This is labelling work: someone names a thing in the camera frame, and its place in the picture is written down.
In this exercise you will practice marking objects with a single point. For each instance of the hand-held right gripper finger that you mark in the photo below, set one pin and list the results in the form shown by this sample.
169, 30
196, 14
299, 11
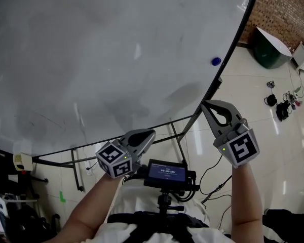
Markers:
214, 123
233, 111

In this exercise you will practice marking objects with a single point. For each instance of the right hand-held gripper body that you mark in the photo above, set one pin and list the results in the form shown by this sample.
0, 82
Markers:
240, 148

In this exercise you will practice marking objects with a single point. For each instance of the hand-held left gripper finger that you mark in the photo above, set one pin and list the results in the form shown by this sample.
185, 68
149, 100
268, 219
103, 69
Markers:
131, 133
145, 147

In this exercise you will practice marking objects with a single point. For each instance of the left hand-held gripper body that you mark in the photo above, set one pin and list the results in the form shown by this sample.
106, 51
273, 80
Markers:
114, 161

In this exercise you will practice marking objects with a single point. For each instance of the blue round magnet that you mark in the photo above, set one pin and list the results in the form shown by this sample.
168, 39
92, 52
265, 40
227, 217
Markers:
216, 61

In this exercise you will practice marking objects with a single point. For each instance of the large white whiteboard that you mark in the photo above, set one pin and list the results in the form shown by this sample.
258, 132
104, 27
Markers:
104, 59

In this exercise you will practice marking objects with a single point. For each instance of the person's left forearm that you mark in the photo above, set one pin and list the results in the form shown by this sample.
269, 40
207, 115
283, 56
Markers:
91, 206

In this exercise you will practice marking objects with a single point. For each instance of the person's right forearm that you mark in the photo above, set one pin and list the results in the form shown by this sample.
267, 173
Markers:
245, 199

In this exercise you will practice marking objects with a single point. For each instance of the white power strip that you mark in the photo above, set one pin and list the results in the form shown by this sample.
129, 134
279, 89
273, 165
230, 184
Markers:
89, 167

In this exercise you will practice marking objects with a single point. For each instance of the small black display screen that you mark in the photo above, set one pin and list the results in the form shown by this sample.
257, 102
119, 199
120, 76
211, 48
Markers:
167, 172

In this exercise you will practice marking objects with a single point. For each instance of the small black floor bag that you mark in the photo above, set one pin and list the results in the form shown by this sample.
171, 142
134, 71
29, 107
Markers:
271, 100

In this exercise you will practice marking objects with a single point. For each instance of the person's white shirt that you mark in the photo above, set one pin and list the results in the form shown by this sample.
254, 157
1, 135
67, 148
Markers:
142, 196

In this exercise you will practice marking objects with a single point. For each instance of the dark green bin white lid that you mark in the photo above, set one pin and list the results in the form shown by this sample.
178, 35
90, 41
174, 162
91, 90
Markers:
268, 52

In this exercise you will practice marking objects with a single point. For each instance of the cream plastic tray box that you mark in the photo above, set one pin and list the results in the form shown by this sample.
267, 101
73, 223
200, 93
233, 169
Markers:
22, 159

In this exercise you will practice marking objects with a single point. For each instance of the black board eraser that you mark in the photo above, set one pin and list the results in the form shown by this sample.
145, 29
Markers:
20, 166

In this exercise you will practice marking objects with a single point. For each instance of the black padded office chair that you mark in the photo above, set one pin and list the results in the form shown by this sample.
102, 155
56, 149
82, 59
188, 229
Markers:
28, 224

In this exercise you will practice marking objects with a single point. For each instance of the white cardboard box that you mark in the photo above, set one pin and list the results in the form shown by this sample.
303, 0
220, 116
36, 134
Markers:
1, 205

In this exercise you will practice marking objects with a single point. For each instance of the black metal stand frame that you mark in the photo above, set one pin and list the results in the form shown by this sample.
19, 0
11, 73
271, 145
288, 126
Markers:
76, 171

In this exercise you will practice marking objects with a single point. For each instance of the black chest mount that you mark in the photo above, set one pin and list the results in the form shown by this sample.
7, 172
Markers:
167, 201

